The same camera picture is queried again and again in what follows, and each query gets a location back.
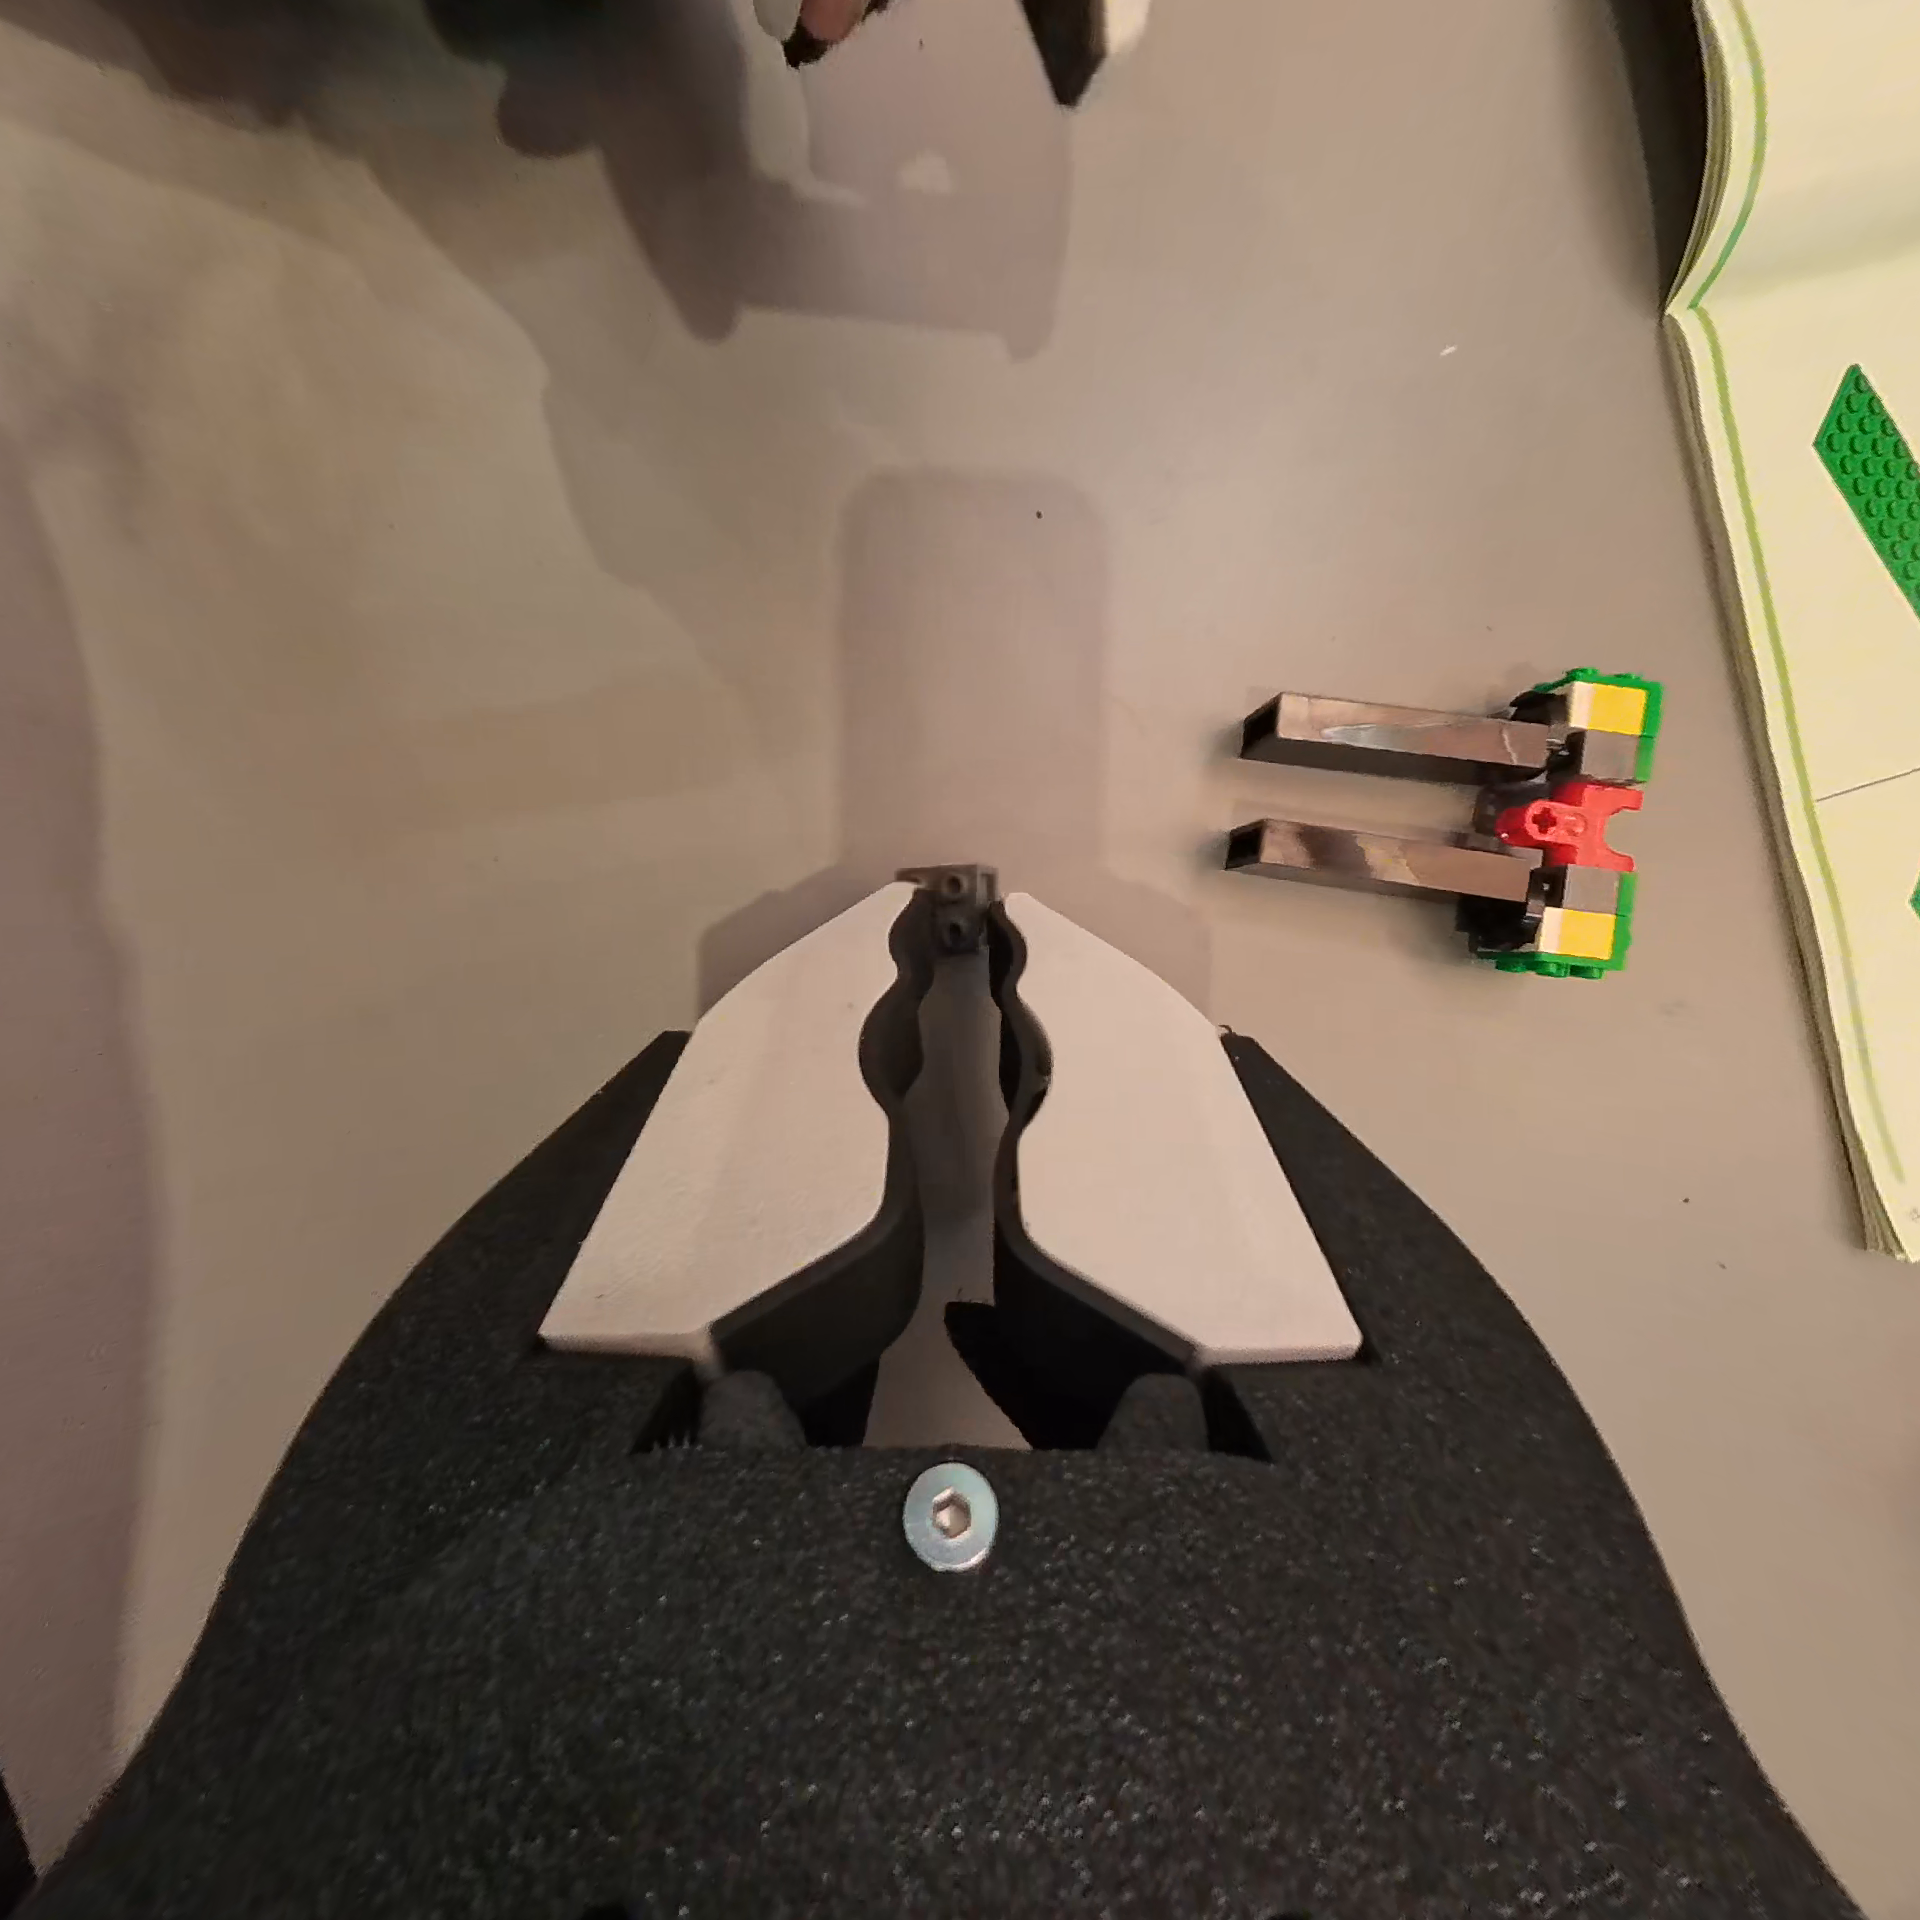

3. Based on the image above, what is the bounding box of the green instruction booklet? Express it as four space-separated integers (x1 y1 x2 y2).
1663 0 1920 1261

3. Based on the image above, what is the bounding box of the black green red brick assembly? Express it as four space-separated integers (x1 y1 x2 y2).
1224 669 1666 978

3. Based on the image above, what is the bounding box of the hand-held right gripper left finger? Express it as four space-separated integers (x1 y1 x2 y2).
536 883 920 1447

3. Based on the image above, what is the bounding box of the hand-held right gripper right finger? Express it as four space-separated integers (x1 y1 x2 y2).
941 891 1368 1451

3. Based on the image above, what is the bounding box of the dark grey toy brick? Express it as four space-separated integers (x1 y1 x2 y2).
898 865 1001 957

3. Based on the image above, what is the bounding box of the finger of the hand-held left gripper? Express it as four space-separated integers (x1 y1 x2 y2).
750 0 862 73
1028 0 1156 107

